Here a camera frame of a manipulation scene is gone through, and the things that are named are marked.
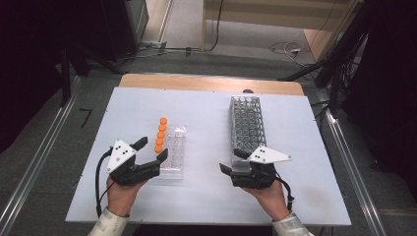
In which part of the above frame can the wooden shelf unit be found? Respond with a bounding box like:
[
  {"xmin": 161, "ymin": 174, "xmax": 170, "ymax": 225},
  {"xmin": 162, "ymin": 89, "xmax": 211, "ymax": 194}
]
[{"xmin": 201, "ymin": 0, "xmax": 366, "ymax": 63}]

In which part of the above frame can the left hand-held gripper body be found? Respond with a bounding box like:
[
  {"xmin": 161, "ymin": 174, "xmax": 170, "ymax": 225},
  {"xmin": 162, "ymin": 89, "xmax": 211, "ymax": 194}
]
[{"xmin": 105, "ymin": 139, "xmax": 162, "ymax": 187}]

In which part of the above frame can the black metal stand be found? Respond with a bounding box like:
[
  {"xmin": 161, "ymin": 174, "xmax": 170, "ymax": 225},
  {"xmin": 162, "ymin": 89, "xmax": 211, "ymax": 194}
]
[{"xmin": 58, "ymin": 40, "xmax": 127, "ymax": 108}]

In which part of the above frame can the white floor cable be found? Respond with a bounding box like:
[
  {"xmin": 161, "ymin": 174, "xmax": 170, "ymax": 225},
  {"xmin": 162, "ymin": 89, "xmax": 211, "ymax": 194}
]
[{"xmin": 268, "ymin": 40, "xmax": 307, "ymax": 67}]

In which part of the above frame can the right hand-held gripper cable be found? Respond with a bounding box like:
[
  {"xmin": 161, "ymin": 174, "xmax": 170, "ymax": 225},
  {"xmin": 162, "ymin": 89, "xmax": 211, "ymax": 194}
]
[{"xmin": 274, "ymin": 172, "xmax": 296, "ymax": 212}]

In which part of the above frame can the hand-held gripper cable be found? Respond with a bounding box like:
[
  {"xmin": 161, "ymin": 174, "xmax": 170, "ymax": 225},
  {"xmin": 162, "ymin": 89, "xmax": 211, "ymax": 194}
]
[
  {"xmin": 274, "ymin": 172, "xmax": 296, "ymax": 212},
  {"xmin": 94, "ymin": 147, "xmax": 116, "ymax": 218}
]

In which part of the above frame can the clear plastic tube rack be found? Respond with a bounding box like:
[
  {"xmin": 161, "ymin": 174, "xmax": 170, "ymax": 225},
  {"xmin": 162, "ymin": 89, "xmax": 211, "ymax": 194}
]
[{"xmin": 156, "ymin": 124, "xmax": 188, "ymax": 181}]

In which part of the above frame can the metal floor rail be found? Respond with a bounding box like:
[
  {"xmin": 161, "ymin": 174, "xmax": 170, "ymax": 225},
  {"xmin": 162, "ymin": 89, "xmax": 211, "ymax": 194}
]
[
  {"xmin": 315, "ymin": 88, "xmax": 388, "ymax": 236},
  {"xmin": 0, "ymin": 75, "xmax": 84, "ymax": 236}
]

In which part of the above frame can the black floor cable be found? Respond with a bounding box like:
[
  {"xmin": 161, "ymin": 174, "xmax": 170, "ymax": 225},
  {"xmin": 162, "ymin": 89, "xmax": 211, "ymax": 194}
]
[{"xmin": 139, "ymin": 0, "xmax": 225, "ymax": 56}]

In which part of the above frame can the metal tube rack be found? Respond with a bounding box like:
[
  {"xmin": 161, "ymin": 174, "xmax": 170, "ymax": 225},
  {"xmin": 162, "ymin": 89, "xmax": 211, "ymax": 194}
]
[{"xmin": 228, "ymin": 94, "xmax": 268, "ymax": 168}]

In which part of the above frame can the white board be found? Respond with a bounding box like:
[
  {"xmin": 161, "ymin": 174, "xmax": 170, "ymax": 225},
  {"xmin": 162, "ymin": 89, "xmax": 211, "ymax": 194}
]
[{"xmin": 65, "ymin": 86, "xmax": 353, "ymax": 227}]

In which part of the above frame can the left hand-held gripper cable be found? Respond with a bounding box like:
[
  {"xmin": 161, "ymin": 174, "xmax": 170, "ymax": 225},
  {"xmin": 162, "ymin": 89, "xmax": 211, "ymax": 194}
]
[{"xmin": 94, "ymin": 147, "xmax": 116, "ymax": 218}]

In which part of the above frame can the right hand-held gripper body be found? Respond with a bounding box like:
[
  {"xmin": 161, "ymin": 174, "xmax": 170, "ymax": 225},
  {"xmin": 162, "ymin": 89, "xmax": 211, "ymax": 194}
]
[{"xmin": 230, "ymin": 145, "xmax": 294, "ymax": 191}]

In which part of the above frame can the black tripod stand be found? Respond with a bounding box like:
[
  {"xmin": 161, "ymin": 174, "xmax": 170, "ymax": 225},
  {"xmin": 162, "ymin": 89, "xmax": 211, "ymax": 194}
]
[{"xmin": 277, "ymin": 0, "xmax": 373, "ymax": 116}]

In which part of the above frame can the person's right hand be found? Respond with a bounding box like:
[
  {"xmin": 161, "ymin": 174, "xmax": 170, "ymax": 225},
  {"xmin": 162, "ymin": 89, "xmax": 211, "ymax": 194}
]
[{"xmin": 241, "ymin": 178, "xmax": 292, "ymax": 222}]

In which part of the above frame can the dark curtain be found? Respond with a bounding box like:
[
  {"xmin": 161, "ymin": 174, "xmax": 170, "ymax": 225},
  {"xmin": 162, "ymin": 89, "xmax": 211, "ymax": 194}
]
[
  {"xmin": 0, "ymin": 0, "xmax": 72, "ymax": 155},
  {"xmin": 340, "ymin": 0, "xmax": 417, "ymax": 198}
]

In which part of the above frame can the person's left hand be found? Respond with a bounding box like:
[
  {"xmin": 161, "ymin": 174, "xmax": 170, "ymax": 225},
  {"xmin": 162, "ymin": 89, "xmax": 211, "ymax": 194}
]
[{"xmin": 105, "ymin": 174, "xmax": 149, "ymax": 218}]

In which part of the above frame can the dark cabinet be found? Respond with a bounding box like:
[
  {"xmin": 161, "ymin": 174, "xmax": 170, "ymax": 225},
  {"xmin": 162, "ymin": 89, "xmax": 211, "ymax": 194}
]
[{"xmin": 65, "ymin": 0, "xmax": 149, "ymax": 62}]

